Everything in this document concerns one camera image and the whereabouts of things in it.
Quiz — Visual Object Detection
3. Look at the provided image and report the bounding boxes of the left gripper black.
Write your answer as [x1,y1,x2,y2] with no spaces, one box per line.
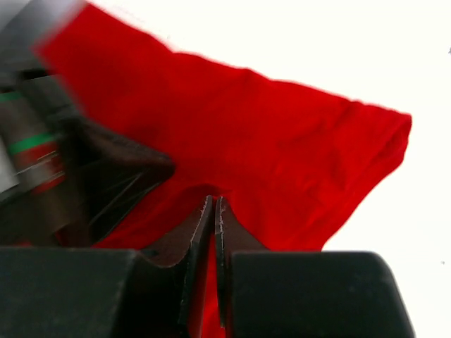
[31,117,175,246]

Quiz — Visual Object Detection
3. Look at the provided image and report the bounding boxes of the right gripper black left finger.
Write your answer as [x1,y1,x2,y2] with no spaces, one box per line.
[1,196,214,337]

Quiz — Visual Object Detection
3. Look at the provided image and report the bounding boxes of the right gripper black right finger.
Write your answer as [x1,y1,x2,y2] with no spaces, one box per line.
[215,198,414,338]

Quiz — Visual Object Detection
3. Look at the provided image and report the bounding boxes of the red t shirt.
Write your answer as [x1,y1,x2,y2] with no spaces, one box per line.
[37,4,412,337]

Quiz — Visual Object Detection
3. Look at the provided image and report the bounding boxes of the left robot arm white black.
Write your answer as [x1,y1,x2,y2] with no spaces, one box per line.
[1,1,175,247]

